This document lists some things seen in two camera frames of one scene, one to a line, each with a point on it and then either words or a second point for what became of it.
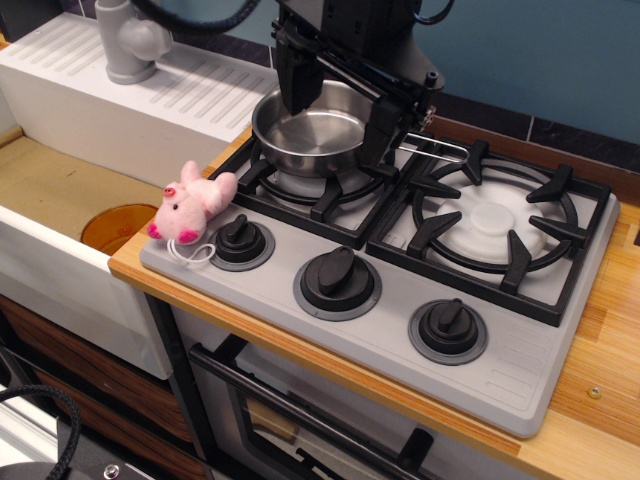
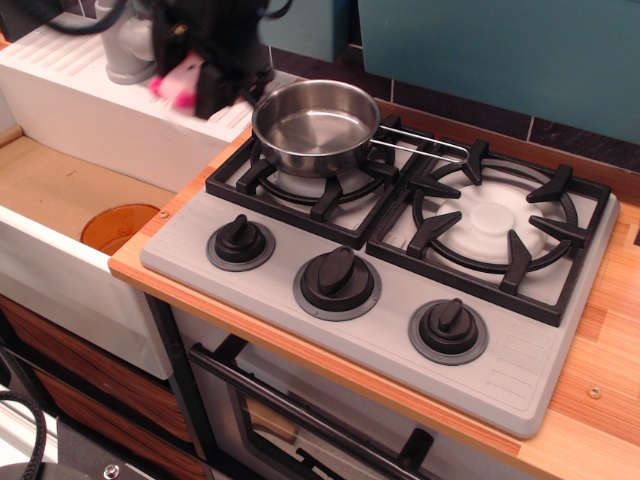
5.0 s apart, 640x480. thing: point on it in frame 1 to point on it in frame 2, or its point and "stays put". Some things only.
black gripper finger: (387, 123) to (219, 85)
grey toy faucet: (130, 47) stays put
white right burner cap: (488, 215) stays put
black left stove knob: (242, 245) stays put
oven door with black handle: (264, 414) stays put
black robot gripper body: (370, 43) to (224, 34)
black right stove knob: (448, 332) stays put
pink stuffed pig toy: (187, 205) to (179, 84)
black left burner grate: (348, 208) stays put
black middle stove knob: (336, 286) stays put
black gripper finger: (301, 73) to (173, 41)
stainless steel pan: (326, 137) stays put
